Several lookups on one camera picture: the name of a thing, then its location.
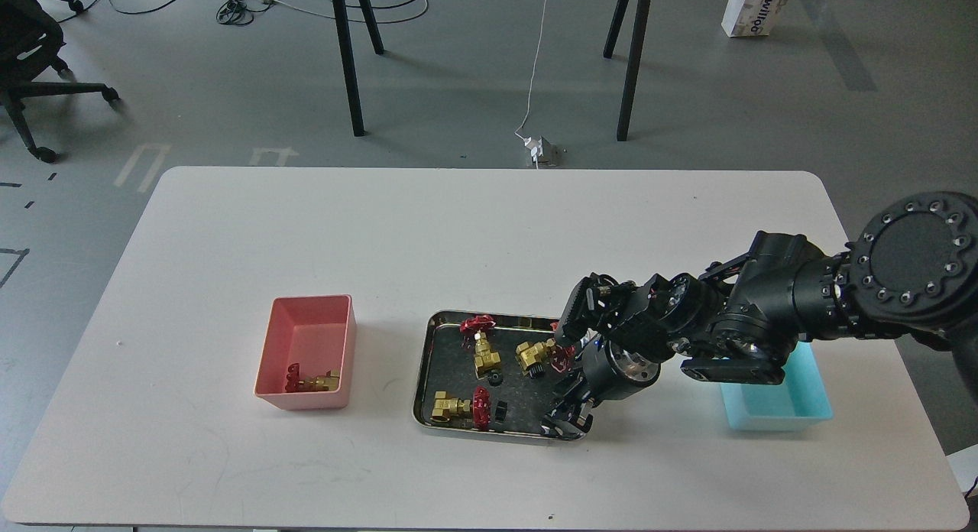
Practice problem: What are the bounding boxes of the brass valve top centre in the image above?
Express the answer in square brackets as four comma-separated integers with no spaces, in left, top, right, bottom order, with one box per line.
[460,315,502,378]

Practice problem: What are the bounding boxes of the black office chair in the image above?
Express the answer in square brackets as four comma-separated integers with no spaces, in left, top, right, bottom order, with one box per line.
[1,0,120,163]

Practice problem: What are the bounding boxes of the brass valve top right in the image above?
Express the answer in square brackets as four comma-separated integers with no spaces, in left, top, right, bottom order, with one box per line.
[516,339,575,376]

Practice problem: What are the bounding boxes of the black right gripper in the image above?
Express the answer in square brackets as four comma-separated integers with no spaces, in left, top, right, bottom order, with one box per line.
[541,274,674,439]

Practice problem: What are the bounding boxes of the brass valve bottom left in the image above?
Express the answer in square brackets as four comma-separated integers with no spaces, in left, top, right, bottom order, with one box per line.
[431,386,491,431]

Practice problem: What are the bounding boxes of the black table leg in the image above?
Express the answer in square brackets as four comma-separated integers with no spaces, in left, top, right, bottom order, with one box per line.
[602,0,651,141]
[332,0,384,136]

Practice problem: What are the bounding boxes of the white floor cable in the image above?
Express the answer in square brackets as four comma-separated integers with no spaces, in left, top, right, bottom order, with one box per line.
[515,0,552,144]

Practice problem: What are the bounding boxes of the light blue plastic box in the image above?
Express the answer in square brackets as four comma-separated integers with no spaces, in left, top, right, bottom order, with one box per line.
[721,342,834,431]

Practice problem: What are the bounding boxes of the pink plastic box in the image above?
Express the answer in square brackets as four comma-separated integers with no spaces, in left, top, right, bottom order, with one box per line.
[254,294,356,410]

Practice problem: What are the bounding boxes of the black table leg left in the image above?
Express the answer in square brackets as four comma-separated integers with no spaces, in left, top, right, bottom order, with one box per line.
[332,0,384,136]

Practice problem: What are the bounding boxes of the white cardboard box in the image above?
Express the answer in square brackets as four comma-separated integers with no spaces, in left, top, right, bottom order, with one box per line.
[721,0,789,37]

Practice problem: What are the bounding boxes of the tangled floor cables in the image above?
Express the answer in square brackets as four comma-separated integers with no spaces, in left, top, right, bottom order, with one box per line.
[84,0,429,27]

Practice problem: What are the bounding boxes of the brass valve red handwheel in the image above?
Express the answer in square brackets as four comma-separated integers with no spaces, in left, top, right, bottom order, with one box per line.
[284,362,340,393]

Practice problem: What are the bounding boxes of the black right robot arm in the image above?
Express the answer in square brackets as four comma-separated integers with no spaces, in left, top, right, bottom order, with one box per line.
[542,191,977,439]

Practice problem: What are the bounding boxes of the black table leg right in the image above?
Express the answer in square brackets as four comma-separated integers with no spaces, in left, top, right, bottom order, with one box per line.
[602,0,651,141]

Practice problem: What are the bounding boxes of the small black gear under valve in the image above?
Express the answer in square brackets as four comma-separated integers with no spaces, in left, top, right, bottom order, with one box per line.
[526,362,546,379]

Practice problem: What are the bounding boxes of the stainless steel tray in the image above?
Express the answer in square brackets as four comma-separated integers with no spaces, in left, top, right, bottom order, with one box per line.
[413,310,584,441]

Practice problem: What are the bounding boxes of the white floor power socket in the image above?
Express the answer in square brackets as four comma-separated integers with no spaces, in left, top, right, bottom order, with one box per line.
[523,136,560,169]

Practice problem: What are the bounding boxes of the small black gear bottom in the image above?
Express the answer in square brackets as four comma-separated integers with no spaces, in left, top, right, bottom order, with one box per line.
[493,401,509,425]

